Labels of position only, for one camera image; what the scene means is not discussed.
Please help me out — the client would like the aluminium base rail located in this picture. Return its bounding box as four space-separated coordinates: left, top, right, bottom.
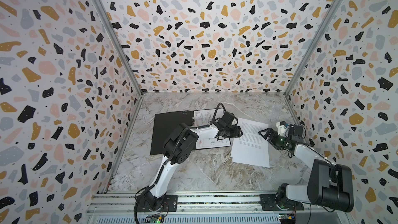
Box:
84 191 354 224

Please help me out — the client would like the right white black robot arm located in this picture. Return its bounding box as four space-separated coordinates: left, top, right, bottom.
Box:
258 121 354 213

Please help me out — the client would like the right circuit board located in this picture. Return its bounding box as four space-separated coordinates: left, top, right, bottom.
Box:
279 214 296 224

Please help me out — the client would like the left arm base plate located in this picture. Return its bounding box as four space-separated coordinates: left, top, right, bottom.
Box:
134 193 178 213

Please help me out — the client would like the white drawing paper sheet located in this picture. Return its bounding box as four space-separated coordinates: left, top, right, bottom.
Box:
194 109 231 150

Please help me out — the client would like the left green circuit board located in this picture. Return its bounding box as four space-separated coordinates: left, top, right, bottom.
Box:
143 215 164 224

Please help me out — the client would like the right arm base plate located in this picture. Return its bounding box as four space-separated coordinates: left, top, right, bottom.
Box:
259 194 304 211

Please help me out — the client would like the aluminium corner post left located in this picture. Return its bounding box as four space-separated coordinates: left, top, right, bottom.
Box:
92 0 143 98

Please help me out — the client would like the white text paper sheet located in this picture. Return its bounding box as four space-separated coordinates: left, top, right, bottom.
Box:
231 118 270 168

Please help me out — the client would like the aluminium corner post right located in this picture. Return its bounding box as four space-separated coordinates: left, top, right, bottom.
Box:
284 0 343 99

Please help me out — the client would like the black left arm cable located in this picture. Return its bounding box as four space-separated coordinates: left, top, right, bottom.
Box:
209 102 227 128

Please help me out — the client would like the aluminium corner post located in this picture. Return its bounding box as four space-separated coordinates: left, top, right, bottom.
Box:
284 0 343 99
92 0 143 98

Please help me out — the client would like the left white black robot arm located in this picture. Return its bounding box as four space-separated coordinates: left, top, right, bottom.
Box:
135 112 243 211

